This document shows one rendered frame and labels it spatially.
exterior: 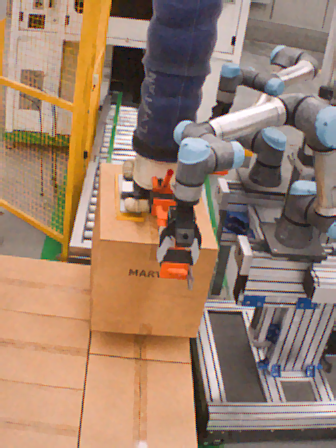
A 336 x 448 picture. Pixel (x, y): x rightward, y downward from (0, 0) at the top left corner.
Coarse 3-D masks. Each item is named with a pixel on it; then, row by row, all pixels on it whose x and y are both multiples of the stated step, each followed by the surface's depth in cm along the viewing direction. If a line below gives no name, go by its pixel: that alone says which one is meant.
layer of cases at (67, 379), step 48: (0, 288) 247; (48, 288) 253; (0, 336) 221; (48, 336) 226; (96, 336) 231; (144, 336) 235; (0, 384) 199; (48, 384) 204; (96, 384) 208; (144, 384) 211; (192, 384) 215; (0, 432) 180; (48, 432) 184; (96, 432) 188; (144, 432) 191; (192, 432) 194
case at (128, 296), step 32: (96, 224) 227; (128, 224) 204; (96, 256) 204; (128, 256) 198; (96, 288) 203; (128, 288) 205; (160, 288) 206; (192, 288) 207; (96, 320) 211; (128, 320) 212; (160, 320) 213; (192, 320) 215
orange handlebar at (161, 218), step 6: (222, 174) 223; (156, 180) 206; (156, 186) 202; (168, 186) 203; (156, 210) 190; (162, 210) 188; (162, 216) 184; (162, 222) 181; (168, 270) 160; (174, 270) 160; (180, 270) 160; (174, 276) 160; (180, 276) 160
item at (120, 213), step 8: (120, 176) 230; (128, 176) 226; (120, 184) 225; (120, 192) 219; (120, 200) 214; (136, 200) 216; (120, 208) 209; (120, 216) 205; (128, 216) 206; (136, 216) 206
